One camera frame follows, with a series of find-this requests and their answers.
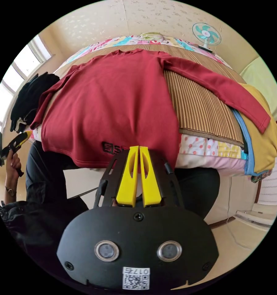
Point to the person's body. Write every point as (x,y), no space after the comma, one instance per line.
(46,207)

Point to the red long sleeve shirt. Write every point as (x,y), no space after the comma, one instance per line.
(110,103)

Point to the person's left hand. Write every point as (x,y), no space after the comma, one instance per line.
(13,167)

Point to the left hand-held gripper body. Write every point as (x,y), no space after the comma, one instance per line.
(11,147)

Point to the pillow with green print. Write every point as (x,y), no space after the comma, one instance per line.
(152,36)

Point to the pile of black clothes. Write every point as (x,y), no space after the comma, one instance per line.
(29,99)

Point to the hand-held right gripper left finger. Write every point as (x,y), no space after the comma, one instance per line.
(127,182)

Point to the teal table fan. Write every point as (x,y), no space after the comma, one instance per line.
(207,33)

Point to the pile of yellow and blue clothes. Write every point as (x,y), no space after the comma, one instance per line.
(261,140)

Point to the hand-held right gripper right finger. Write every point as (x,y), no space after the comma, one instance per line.
(150,182)

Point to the person's left forearm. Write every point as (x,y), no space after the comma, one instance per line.
(10,192)

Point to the window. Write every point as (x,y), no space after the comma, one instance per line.
(21,66)

